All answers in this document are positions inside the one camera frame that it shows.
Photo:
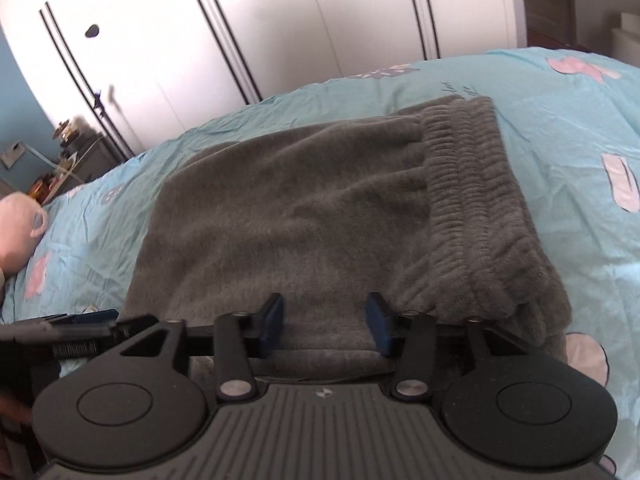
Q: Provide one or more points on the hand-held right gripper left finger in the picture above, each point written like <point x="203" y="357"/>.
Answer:
<point x="273" y="321"/>

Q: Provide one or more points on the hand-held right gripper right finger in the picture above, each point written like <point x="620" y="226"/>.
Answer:
<point x="378" y="326"/>

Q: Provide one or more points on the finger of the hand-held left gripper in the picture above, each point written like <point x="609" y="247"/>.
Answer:
<point x="85" y="329"/>

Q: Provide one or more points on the grey sweat pants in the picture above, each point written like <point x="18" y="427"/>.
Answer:
<point x="320" y="220"/>

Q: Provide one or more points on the pink plush toy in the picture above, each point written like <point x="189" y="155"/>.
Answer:
<point x="17" y="232"/>

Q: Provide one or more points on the grey bedside cabinet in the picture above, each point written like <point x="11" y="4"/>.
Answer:
<point x="85" y="165"/>

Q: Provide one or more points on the metal pot with lid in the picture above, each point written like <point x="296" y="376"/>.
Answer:
<point x="67" y="130"/>

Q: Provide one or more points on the light blue printed bed sheet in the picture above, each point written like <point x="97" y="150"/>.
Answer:
<point x="575" y="125"/>

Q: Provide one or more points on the white wardrobe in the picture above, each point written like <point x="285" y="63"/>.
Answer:
<point x="300" y="25"/>

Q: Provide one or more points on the white wall socket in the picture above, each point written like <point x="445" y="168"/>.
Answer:
<point x="12" y="154"/>

